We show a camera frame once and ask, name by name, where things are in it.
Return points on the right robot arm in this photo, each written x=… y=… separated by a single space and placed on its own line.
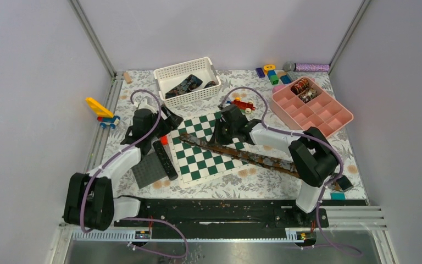
x=258 y=133

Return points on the small red block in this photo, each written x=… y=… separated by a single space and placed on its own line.
x=164 y=140

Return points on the red toy car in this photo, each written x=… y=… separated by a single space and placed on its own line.
x=245 y=107

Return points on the teal block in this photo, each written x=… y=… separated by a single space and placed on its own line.
x=338 y=196

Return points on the brown rolled tie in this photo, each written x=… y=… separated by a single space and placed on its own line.
x=307 y=95

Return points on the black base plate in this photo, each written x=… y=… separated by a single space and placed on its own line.
x=227 y=219

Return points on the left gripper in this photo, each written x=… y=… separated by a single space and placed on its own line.
x=172 y=122

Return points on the purple block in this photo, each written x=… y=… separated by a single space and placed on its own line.
x=260 y=72

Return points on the yellow ring block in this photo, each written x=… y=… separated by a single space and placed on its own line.
x=268 y=67

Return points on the yellow blue toy crane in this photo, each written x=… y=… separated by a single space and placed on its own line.
x=106 y=118

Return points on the green white chessboard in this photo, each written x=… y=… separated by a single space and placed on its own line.
x=196 y=165

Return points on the pink compartment tray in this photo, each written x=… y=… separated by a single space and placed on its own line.
x=323 y=112

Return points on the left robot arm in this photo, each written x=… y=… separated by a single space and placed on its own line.
x=90 y=200

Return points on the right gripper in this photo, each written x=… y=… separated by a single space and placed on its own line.
x=217 y=138

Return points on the pink cylinder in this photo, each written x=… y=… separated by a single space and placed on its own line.
x=277 y=88

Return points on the dark blue patterned tie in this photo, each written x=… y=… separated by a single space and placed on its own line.
x=190 y=84

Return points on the purple glitter microphone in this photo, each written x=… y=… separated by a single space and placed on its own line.
x=305 y=67

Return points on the white plastic basket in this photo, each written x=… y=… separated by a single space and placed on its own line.
x=203 y=68

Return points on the red rolled tie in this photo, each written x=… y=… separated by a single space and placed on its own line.
x=300 y=86

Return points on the black microphone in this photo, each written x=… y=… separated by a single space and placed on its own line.
x=165 y=160

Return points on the blue block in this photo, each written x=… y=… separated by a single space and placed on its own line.
x=285 y=79

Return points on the brown floral tie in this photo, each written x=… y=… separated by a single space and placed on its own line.
x=254 y=156

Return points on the wooden block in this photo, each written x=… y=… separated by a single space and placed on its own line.
x=127 y=78

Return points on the green block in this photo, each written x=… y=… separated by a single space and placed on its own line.
x=274 y=79

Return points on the floral table mat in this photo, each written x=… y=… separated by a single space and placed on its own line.
x=245 y=182

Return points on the grey lego baseplate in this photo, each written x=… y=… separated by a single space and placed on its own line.
x=148 y=170

